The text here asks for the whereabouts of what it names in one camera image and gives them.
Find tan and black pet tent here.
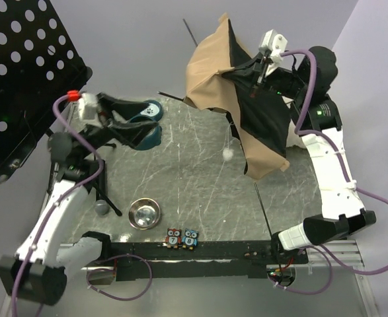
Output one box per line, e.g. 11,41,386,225
184,14,291,180

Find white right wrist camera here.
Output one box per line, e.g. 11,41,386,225
258,29,288,63

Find black perforated music stand tray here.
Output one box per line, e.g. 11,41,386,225
0,1,92,184

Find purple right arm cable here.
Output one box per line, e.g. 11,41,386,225
268,48,388,295

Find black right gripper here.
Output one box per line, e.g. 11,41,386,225
223,52,308,101

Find black tripod stand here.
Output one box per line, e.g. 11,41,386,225
46,129,122,217

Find teal pet bowl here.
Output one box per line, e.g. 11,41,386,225
130,100,164,151

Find white pompom toy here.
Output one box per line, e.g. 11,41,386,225
222,147,233,161

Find blue owl tag eight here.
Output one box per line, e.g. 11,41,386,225
182,229,199,250

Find white fluffy pillow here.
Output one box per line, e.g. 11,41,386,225
282,96,306,149

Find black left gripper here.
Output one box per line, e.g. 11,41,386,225
79,92,159,159

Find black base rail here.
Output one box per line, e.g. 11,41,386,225
109,240,308,279

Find steel pet bowl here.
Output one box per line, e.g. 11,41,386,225
128,197,161,230

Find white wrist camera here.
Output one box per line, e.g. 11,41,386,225
77,92,102,127
258,29,288,63

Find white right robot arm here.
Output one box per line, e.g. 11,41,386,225
224,46,376,264

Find red owl tag seven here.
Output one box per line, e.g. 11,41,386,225
165,229,182,249

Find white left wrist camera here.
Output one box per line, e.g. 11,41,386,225
77,92,102,127

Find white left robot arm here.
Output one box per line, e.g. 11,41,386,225
0,90,161,306

